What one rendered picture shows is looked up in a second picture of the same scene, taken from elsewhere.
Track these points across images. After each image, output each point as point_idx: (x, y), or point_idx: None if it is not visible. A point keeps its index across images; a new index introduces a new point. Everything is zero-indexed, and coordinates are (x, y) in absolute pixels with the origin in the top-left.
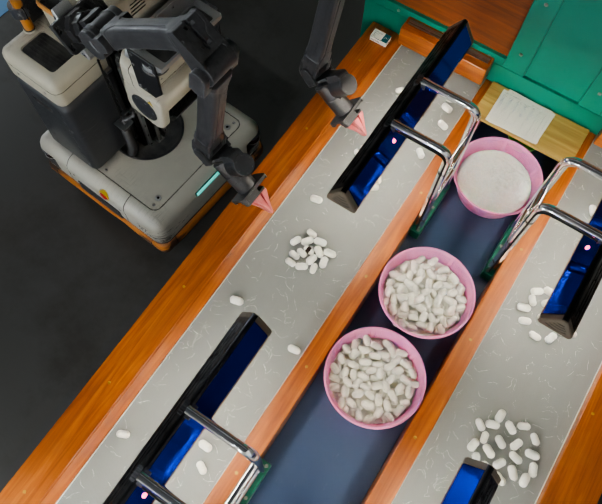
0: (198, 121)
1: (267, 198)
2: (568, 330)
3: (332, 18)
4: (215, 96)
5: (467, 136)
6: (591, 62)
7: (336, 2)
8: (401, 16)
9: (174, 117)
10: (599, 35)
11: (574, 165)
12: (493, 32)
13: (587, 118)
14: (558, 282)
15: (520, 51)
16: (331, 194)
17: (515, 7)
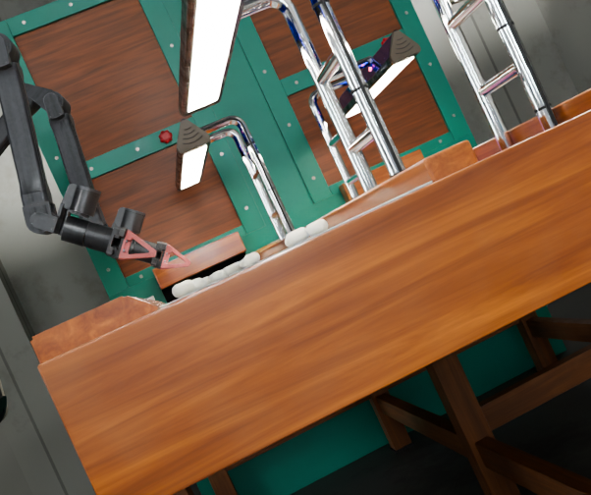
0: (17, 157)
1: None
2: (407, 38)
3: (80, 153)
4: (19, 78)
5: (248, 158)
6: (285, 165)
7: (74, 135)
8: (147, 279)
9: None
10: (267, 142)
11: (316, 92)
12: (216, 216)
13: (331, 206)
14: (379, 69)
15: (243, 206)
16: (179, 139)
17: (209, 181)
